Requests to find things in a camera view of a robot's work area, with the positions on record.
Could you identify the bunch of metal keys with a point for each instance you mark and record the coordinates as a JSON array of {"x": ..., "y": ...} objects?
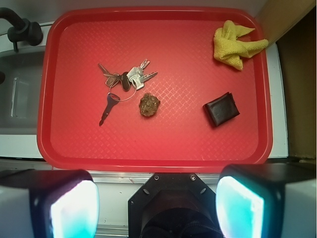
[{"x": 135, "y": 78}]

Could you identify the black leather wallet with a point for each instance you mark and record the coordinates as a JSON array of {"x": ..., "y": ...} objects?
[{"x": 221, "y": 109}]

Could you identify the red plastic tray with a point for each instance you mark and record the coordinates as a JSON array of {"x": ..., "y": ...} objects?
[{"x": 178, "y": 42}]

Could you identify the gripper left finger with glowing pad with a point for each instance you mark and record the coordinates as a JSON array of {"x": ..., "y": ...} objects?
[{"x": 48, "y": 204}]

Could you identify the grey sink basin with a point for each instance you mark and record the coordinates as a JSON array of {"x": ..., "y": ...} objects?
[{"x": 20, "y": 82}]

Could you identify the dark grey faucet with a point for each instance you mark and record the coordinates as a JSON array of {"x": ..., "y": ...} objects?
[{"x": 22, "y": 30}]

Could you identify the brown rough rock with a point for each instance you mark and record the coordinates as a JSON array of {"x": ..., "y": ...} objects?
[{"x": 148, "y": 105}]

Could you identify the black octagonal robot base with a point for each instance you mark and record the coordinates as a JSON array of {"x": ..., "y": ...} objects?
[{"x": 174, "y": 205}]

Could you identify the brown cardboard panel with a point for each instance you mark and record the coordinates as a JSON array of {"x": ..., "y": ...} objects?
[{"x": 292, "y": 26}]

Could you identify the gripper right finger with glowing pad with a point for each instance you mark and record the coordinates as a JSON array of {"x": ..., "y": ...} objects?
[{"x": 277, "y": 200}]

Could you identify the yellow microfiber cloth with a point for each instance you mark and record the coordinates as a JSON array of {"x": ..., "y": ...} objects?
[{"x": 228, "y": 49}]

